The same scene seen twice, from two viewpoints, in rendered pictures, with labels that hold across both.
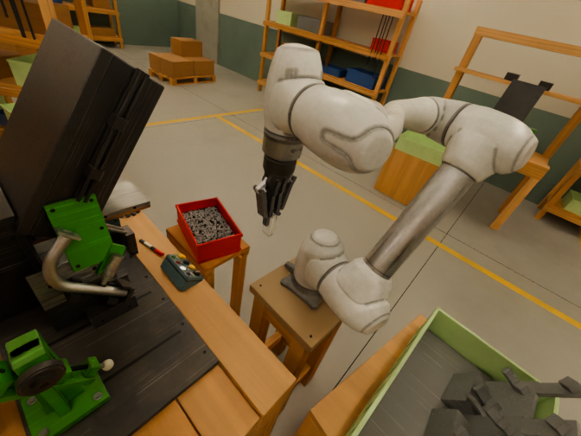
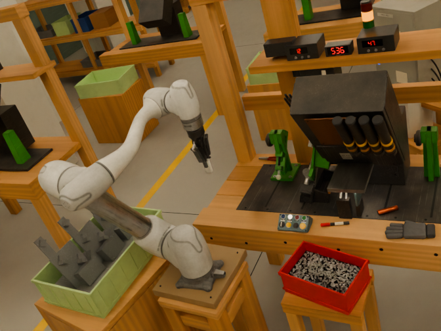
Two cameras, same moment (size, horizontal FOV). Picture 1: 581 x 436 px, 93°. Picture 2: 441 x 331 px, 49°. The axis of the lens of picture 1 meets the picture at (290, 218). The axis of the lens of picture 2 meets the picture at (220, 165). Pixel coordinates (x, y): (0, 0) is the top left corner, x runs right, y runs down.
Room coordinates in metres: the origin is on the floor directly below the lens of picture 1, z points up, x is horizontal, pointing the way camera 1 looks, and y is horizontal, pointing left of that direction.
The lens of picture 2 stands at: (2.46, 0.10, 2.40)
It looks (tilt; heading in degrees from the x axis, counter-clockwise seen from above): 30 degrees down; 180
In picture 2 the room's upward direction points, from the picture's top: 18 degrees counter-clockwise
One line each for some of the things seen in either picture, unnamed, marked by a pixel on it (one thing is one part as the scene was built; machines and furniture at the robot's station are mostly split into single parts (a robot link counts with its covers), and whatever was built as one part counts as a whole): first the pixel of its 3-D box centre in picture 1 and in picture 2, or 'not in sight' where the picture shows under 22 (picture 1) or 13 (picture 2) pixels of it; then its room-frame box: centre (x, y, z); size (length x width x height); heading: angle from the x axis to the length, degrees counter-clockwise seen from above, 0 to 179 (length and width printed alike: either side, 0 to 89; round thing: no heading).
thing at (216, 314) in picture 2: not in sight; (203, 283); (0.77, -0.14, 0.83); 0.32 x 0.32 x 0.04; 53
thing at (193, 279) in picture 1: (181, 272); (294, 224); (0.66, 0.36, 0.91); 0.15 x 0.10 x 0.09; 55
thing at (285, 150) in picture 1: (283, 142); (192, 121); (0.58, 0.05, 1.54); 0.09 x 0.09 x 0.06
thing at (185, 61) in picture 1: (182, 60); not in sight; (6.63, 3.13, 0.37); 1.20 x 0.80 x 0.74; 154
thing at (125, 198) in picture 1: (80, 210); (355, 165); (0.66, 0.69, 1.11); 0.39 x 0.16 x 0.03; 145
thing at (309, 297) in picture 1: (306, 277); (202, 270); (0.78, -0.12, 0.91); 0.22 x 0.18 x 0.06; 59
